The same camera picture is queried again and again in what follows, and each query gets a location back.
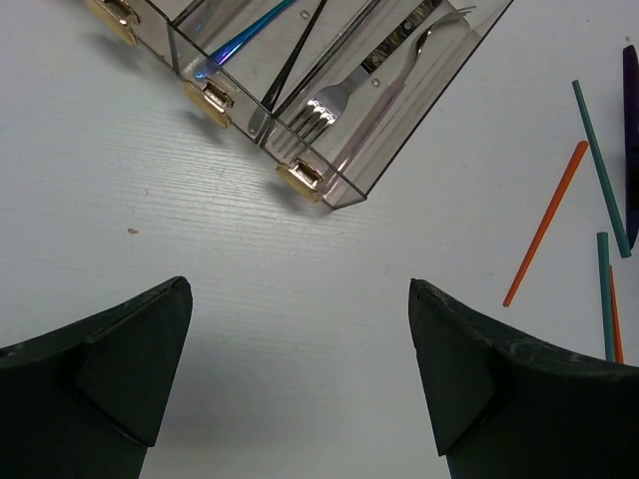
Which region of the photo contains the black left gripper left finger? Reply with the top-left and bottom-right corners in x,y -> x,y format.
1,276 -> 193,478

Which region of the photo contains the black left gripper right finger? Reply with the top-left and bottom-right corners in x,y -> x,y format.
408,279 -> 638,478

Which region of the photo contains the black spoon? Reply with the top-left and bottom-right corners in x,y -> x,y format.
262,0 -> 327,112

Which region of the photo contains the rainbow iridescent spoon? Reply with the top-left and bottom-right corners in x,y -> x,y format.
209,0 -> 296,66

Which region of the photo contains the pink handled fork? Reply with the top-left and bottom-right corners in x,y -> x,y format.
333,5 -> 476,173

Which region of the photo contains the orange chopstick lower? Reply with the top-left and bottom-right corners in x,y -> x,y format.
609,266 -> 624,364

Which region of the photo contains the teal chopstick lower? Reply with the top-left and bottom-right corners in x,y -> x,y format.
596,232 -> 615,362

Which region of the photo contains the teal chopstick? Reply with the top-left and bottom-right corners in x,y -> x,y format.
596,232 -> 615,362
571,80 -> 632,258

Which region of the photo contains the teal chopstick upper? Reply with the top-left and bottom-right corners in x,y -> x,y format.
571,80 -> 632,258

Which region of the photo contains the orange chopstick near spoons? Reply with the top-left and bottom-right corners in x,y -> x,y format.
502,141 -> 589,307

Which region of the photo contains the clear acrylic utensil organizer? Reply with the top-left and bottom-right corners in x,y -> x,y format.
88,0 -> 508,209

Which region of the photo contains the blue iridescent knife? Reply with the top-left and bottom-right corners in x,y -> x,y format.
623,45 -> 638,247

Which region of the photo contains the silver fork dark handle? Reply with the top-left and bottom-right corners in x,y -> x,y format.
289,1 -> 441,144

